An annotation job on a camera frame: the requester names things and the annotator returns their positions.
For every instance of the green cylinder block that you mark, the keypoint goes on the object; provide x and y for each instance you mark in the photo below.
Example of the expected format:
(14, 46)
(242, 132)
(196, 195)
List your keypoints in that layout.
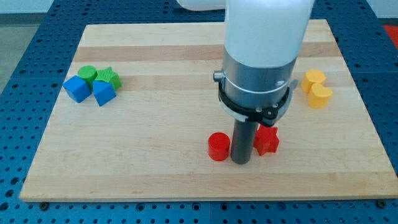
(88, 73)

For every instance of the red cylinder block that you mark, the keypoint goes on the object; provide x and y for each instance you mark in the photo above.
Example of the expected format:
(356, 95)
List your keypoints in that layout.
(218, 146)

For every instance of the light wooden board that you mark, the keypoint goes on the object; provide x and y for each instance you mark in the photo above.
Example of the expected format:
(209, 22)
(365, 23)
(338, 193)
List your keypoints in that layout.
(150, 142)

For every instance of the blue cube block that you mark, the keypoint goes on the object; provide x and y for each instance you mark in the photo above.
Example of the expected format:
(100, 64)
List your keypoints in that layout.
(77, 89)

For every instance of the blue pentagon block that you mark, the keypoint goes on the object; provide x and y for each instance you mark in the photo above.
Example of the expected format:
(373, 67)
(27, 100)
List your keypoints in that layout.
(103, 92)

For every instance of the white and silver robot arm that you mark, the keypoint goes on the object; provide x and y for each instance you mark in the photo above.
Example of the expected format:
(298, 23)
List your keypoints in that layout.
(262, 40)

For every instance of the green star block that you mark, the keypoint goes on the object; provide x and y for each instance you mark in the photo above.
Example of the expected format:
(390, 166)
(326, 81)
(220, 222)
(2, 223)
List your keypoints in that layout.
(108, 75)

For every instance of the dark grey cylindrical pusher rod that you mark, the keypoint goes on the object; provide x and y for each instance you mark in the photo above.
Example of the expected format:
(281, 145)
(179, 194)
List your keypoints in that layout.
(243, 139)

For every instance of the yellow hexagon block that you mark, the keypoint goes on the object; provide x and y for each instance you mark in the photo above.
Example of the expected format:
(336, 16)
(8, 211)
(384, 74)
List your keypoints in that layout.
(311, 77)

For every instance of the red star block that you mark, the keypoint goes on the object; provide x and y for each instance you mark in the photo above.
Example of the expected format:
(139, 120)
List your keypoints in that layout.
(266, 140)

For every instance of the yellow heart block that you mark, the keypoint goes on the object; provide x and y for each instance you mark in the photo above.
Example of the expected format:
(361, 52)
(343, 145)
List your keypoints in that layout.
(319, 96)

